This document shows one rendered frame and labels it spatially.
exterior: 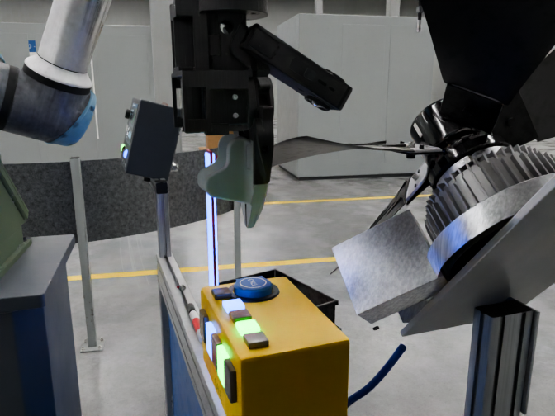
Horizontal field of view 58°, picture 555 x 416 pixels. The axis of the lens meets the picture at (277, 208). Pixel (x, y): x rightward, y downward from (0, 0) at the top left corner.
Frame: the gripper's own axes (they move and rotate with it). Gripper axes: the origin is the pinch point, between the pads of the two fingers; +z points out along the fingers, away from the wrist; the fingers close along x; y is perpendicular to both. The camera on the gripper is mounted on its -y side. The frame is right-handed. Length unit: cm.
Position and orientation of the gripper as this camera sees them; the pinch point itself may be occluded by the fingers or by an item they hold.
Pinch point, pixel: (255, 214)
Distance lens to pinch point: 50.0
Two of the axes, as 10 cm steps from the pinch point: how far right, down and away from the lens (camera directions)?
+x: 3.3, 2.1, -9.2
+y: -9.4, 0.9, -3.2
